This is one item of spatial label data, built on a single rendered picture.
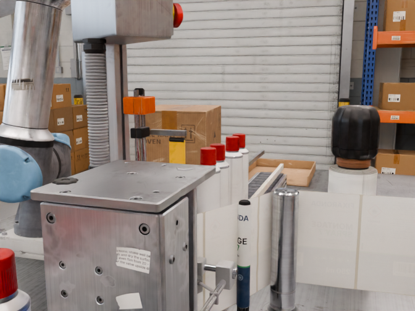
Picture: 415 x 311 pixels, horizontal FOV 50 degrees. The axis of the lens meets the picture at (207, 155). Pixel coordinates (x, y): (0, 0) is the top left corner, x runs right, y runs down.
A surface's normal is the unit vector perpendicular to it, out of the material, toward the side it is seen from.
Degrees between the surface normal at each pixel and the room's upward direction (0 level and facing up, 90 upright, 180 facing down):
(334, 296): 0
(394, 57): 90
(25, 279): 0
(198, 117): 90
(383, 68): 90
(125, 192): 0
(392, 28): 91
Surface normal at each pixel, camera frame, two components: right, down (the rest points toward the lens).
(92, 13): -0.80, 0.11
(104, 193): 0.00, -0.98
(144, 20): 0.60, 0.14
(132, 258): -0.32, 0.17
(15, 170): -0.03, 0.26
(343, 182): -0.62, 0.15
